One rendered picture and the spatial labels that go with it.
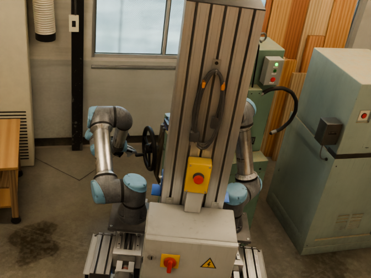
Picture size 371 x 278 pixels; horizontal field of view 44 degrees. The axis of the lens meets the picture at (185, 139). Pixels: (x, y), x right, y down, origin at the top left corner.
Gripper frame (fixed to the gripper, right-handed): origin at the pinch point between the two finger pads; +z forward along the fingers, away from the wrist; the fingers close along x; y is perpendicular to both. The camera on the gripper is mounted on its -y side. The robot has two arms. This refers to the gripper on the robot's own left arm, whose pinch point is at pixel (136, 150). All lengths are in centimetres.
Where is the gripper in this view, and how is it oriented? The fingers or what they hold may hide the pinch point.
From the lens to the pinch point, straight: 298.9
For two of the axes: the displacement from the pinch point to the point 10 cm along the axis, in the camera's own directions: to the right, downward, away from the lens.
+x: 3.1, 5.3, -7.9
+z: 7.5, 3.7, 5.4
